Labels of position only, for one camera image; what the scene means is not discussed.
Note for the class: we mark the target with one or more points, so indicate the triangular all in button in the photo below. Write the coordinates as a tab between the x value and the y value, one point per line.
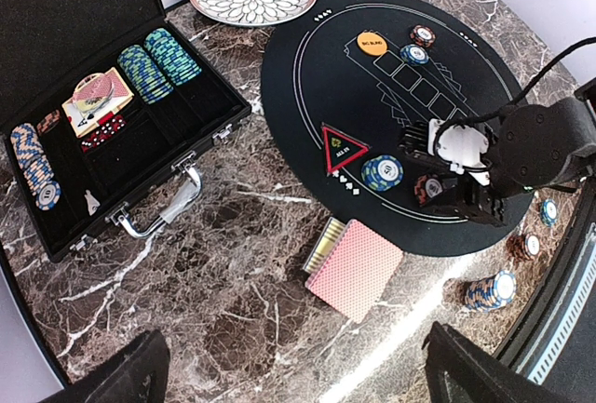
340	148

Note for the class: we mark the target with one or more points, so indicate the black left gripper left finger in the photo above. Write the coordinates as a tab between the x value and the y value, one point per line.
138	372

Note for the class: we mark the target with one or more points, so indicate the orange big blind button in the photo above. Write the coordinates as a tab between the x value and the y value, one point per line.
372	44

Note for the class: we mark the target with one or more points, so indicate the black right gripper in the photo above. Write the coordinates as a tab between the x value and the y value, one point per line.
456	150

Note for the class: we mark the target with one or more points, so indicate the brown chip row in case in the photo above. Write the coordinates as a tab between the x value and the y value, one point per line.
47	123

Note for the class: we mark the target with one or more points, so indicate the green chip row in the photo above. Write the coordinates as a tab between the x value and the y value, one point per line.
178	65
144	74

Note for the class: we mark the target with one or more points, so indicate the blue tan chip stack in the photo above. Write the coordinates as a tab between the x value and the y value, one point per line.
491	293

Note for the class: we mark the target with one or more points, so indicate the red dice row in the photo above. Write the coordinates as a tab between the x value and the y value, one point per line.
107	128

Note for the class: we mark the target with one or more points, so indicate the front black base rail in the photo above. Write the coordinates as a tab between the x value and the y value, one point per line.
531	333

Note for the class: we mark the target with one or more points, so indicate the black poker chip case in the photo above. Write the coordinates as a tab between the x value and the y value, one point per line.
146	175

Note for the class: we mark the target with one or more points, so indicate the white cable tray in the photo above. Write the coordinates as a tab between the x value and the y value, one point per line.
563	331

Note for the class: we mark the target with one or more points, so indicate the blue green chip stack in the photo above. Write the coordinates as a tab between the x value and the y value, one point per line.
549	212

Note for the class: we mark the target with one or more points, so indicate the green chip row right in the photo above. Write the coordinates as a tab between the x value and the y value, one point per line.
178	65

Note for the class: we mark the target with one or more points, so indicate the red playing card deck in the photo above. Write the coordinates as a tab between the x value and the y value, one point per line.
354	275

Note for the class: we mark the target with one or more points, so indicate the clear dealer button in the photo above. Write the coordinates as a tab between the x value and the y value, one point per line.
93	92

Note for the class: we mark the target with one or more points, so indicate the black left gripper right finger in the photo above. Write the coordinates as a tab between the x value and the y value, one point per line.
458	370

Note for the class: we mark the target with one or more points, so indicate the brown white chip stack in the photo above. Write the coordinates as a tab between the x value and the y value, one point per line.
523	248

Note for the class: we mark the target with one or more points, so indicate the cards in case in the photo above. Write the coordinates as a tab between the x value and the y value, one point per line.
83	122

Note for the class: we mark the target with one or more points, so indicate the blue tan chip row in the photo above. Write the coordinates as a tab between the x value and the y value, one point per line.
35	167

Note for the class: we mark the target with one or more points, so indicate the round black poker mat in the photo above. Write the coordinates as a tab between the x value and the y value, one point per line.
314	72

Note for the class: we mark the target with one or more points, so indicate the green chip row left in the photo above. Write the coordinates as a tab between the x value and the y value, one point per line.
144	74

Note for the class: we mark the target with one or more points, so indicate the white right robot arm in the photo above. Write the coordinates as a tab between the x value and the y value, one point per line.
514	150

